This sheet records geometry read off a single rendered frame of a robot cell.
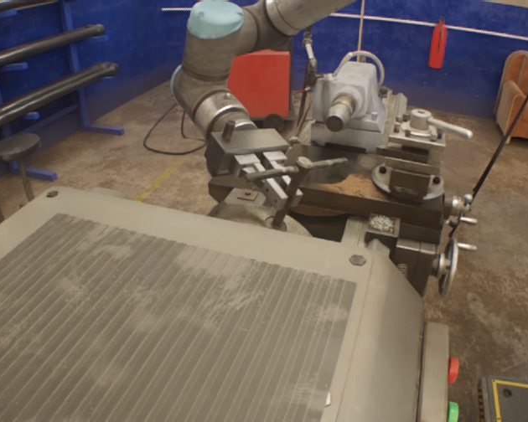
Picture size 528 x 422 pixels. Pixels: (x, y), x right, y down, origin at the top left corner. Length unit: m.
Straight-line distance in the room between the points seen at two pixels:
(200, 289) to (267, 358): 0.09
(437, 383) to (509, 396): 1.30
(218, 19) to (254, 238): 0.40
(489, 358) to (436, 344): 1.80
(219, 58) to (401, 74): 4.59
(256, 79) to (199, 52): 3.26
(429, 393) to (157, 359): 0.24
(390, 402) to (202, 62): 0.59
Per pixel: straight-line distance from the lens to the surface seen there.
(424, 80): 5.27
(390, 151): 1.25
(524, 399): 1.72
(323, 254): 0.40
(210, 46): 0.72
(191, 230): 0.44
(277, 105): 4.06
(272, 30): 0.80
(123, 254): 0.41
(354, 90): 1.61
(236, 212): 0.69
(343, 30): 5.22
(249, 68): 3.95
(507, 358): 2.27
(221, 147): 0.64
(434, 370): 0.42
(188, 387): 0.30
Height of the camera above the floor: 1.59
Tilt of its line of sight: 33 degrees down
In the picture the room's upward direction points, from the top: straight up
